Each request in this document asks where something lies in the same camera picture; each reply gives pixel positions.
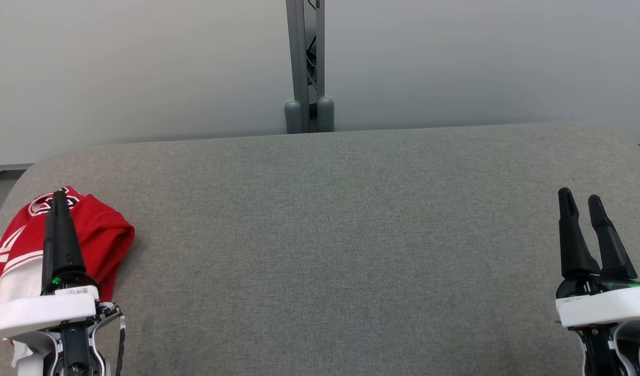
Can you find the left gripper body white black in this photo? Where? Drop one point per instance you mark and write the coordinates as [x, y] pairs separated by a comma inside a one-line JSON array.
[[38, 313]]

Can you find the grey cylindrical post foot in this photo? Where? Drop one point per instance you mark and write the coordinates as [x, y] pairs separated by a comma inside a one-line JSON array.
[[326, 115], [293, 117]]

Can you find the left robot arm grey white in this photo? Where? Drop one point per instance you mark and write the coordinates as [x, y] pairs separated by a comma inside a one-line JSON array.
[[74, 350]]

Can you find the grey metal partition post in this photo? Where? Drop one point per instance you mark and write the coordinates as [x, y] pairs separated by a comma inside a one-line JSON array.
[[298, 52]]

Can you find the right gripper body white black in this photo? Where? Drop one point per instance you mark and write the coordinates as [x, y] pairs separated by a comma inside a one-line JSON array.
[[607, 305]]

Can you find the red white basketball jersey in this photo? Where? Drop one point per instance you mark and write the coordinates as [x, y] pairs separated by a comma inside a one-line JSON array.
[[17, 271]]

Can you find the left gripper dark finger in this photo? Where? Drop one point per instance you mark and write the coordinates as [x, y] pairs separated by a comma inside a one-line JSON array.
[[69, 250], [52, 245]]

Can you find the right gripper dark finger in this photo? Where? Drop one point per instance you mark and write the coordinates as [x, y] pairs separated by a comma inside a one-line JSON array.
[[573, 245], [612, 250]]

